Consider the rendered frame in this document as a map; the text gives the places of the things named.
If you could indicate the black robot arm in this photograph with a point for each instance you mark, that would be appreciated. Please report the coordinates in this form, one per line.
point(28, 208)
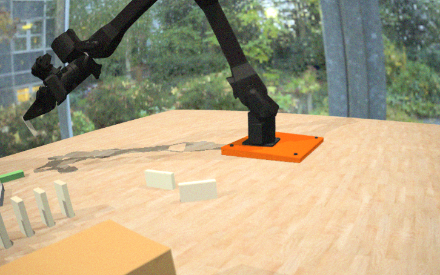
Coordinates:
point(246, 84)

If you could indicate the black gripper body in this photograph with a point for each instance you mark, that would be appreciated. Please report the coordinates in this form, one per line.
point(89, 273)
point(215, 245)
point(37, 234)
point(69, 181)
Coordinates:
point(60, 85)

